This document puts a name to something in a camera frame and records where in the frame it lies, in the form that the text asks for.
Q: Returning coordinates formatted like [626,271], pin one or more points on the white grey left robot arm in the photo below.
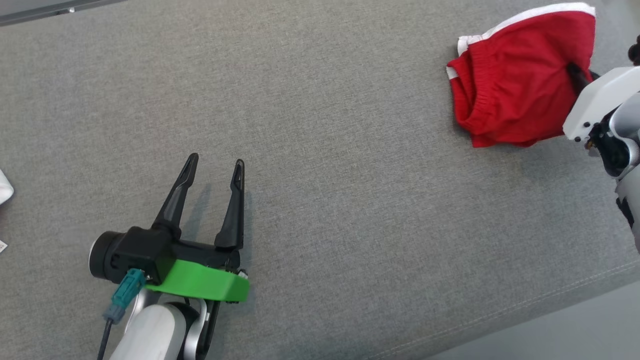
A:
[155,335]

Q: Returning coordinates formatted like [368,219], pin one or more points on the grey metal frame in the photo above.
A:
[40,10]

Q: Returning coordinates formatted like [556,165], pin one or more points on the red white basketball jersey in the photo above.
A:
[4,187]

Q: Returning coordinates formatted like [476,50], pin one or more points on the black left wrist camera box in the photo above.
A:
[135,252]

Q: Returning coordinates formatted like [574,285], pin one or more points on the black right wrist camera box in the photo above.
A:
[635,50]

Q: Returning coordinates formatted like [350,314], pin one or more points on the red shorts with white stripe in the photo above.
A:
[515,80]

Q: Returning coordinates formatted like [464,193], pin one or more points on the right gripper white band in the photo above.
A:
[600,95]

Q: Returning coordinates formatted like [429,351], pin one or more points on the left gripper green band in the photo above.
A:
[205,280]

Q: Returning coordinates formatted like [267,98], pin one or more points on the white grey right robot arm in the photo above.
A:
[627,150]

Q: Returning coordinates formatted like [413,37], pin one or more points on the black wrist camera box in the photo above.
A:
[635,50]
[135,252]

